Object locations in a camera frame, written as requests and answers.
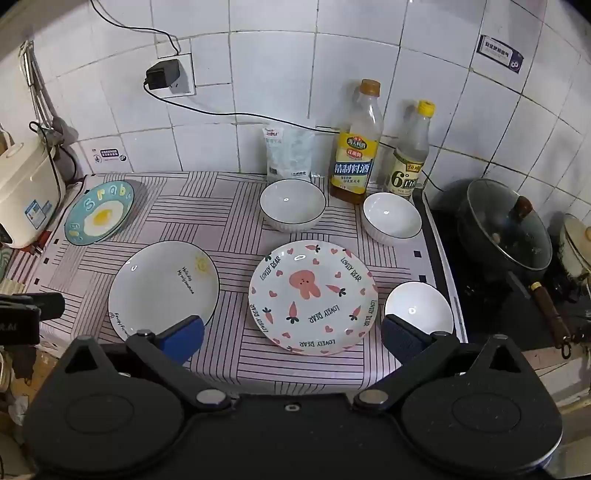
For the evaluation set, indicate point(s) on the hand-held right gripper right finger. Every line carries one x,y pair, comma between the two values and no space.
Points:
400,339

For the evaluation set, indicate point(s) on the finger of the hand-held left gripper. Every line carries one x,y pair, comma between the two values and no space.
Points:
48,305

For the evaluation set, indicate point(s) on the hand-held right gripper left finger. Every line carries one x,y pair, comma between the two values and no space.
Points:
184,336

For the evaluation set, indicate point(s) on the white ribbed bowl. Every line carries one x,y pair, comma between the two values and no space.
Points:
292,203
415,307
391,217

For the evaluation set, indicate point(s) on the blue fried egg plate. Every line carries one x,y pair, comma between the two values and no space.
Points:
99,213

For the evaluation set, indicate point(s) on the white sun print plate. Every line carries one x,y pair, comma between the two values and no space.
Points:
161,286

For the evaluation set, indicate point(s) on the black stove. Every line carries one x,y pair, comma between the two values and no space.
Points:
466,286

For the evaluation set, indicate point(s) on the pink rabbit print plate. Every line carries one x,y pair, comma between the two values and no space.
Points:
314,295

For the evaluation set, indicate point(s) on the white rice cooker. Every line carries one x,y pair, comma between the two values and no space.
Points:
25,184

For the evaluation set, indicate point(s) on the glass pan lid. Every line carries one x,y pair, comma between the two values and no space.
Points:
503,230

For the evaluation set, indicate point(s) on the clear vinegar bottle yellow cap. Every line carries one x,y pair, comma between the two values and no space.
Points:
408,170

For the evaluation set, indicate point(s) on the yellow label cooking wine bottle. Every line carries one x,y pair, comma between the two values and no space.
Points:
354,152

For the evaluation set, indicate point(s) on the cream enamel pot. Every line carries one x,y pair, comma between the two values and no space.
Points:
577,249

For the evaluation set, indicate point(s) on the white salt bag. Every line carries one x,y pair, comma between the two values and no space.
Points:
288,154

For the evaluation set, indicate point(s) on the hanging metal utensil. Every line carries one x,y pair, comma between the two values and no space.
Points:
39,92

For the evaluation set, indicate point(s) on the black power adapter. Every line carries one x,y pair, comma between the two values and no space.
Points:
162,74

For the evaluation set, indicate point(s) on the small white wall sticker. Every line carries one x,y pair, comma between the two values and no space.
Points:
108,154

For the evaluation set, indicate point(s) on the white wall socket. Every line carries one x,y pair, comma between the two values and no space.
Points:
187,76

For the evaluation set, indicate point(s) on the blue white wall sticker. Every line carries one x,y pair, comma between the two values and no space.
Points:
501,53

